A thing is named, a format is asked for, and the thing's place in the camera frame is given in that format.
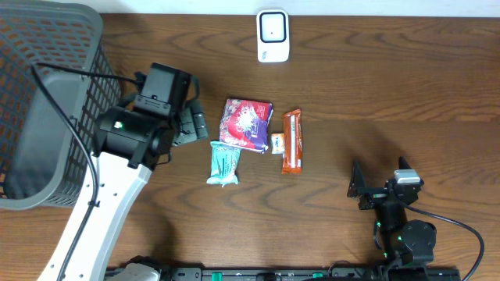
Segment teal snack packet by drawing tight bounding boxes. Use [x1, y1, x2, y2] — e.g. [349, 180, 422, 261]
[206, 140, 241, 187]

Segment red purple snack bag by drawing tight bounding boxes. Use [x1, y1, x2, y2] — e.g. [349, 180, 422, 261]
[219, 99, 273, 153]

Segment orange brown wafer bar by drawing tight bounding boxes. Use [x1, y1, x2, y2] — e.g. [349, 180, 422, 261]
[282, 108, 303, 174]

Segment small orange snack packet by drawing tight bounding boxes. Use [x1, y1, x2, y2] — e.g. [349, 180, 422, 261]
[271, 133, 285, 155]

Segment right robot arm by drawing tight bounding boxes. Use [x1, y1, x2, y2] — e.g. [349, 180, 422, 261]
[347, 157, 437, 280]

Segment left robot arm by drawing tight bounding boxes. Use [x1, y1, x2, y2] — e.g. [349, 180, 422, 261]
[39, 99, 208, 280]

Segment white barcode scanner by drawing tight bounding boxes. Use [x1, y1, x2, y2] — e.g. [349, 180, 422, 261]
[256, 9, 290, 63]

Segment grey plastic mesh basket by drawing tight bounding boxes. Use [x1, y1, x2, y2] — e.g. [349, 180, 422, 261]
[1, 1, 121, 210]

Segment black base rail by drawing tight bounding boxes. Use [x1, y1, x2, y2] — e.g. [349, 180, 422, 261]
[105, 266, 462, 281]

